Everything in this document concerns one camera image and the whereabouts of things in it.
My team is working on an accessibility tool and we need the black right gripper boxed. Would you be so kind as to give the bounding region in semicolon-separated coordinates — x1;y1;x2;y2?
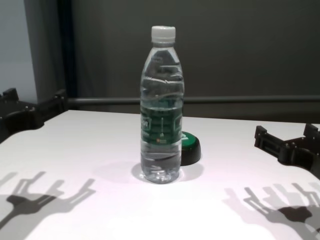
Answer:
254;123;320;180

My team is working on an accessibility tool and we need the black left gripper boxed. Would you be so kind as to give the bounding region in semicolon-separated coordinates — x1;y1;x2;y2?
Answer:
0;87;68;145

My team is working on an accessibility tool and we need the clear water bottle green label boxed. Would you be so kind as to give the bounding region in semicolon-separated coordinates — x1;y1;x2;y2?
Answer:
138;25;185;185

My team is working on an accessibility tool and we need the green buzzer button black base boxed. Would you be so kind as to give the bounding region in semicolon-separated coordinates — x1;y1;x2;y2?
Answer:
179;131;202;166

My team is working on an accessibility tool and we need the dark vertical post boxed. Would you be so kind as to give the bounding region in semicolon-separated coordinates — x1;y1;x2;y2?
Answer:
56;0;77;111

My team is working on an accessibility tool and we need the grey horizontal rail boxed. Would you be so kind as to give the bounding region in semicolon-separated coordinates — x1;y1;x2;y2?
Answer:
66;96;320;106

